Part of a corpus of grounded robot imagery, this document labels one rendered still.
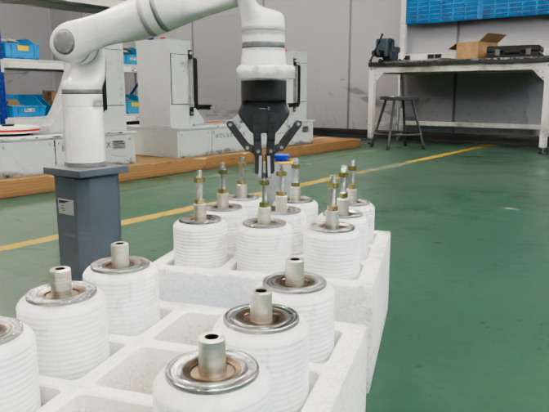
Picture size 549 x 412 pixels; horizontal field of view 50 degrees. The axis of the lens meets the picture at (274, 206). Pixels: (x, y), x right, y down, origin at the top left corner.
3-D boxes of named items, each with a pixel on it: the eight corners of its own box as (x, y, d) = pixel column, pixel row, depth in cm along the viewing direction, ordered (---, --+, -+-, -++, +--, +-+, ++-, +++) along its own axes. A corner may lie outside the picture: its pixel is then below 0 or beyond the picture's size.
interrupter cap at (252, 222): (240, 221, 105) (239, 217, 104) (282, 220, 106) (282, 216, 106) (245, 231, 97) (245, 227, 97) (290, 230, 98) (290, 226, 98)
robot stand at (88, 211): (51, 286, 146) (42, 166, 141) (100, 272, 158) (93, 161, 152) (86, 298, 138) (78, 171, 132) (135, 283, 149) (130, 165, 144)
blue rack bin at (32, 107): (-16, 116, 576) (-19, 94, 572) (20, 115, 606) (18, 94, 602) (11, 117, 547) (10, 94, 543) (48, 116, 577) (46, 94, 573)
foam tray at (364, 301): (146, 365, 104) (141, 267, 100) (222, 294, 141) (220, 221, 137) (368, 395, 94) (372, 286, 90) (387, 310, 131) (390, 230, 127)
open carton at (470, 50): (466, 62, 555) (467, 38, 551) (504, 61, 524) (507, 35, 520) (447, 61, 537) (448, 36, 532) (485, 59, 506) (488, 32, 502)
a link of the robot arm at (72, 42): (143, -14, 124) (163, -7, 133) (40, 28, 132) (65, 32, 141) (156, 29, 125) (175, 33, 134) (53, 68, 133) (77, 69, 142)
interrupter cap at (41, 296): (10, 304, 63) (9, 298, 63) (55, 283, 70) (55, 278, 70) (69, 312, 61) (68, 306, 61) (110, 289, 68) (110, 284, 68)
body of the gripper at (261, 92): (287, 77, 101) (287, 132, 102) (237, 77, 100) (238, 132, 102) (292, 75, 93) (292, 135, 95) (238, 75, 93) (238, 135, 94)
